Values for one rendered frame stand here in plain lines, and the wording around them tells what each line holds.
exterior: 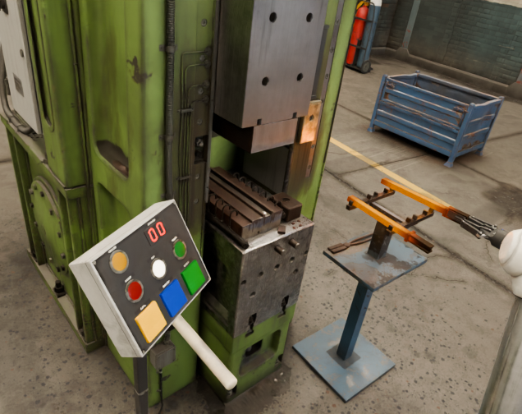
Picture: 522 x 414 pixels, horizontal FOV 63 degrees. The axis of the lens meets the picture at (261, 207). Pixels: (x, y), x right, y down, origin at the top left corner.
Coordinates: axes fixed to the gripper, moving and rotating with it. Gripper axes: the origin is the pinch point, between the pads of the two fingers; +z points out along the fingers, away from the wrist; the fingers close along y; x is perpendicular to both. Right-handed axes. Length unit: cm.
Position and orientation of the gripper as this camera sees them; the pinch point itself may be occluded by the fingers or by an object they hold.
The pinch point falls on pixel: (456, 215)
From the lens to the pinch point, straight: 191.3
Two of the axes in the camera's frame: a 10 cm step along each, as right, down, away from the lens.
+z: -6.0, -4.6, 6.6
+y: 7.9, -2.3, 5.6
